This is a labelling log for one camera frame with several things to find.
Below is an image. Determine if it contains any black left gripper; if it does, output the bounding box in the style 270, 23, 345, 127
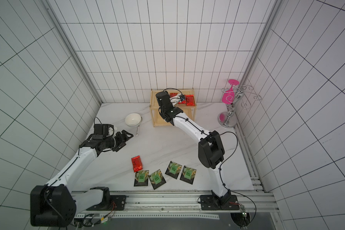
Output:
103, 130, 134, 152

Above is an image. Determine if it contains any red tea bag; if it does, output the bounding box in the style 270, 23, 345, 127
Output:
131, 156, 143, 173
178, 94, 186, 104
185, 95, 196, 106
170, 93, 178, 98

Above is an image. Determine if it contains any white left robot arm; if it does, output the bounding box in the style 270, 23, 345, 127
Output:
30, 124, 133, 228

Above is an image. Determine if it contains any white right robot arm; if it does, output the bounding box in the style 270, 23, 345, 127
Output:
156, 91, 231, 206

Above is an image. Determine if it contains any wooden two-tier shelf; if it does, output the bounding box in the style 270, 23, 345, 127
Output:
149, 88, 197, 127

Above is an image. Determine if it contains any green tea bag far left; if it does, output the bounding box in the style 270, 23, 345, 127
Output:
134, 170, 149, 186

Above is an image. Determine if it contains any green tea bag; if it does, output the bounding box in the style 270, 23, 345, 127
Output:
134, 170, 149, 186
149, 169, 166, 190
180, 166, 196, 185
165, 161, 182, 179

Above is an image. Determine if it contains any green tea bag far right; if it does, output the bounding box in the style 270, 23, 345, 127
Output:
180, 166, 196, 185

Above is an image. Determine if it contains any white ceramic bowl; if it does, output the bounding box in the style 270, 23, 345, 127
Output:
125, 113, 142, 127

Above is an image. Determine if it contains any pink spatula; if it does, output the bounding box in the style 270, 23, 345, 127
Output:
221, 79, 240, 104

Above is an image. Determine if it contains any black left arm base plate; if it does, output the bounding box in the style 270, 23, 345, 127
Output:
87, 195, 127, 212

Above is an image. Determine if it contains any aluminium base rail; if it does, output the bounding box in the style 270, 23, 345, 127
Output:
64, 189, 279, 219

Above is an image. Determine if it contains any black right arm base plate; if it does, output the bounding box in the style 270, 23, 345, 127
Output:
197, 195, 240, 211

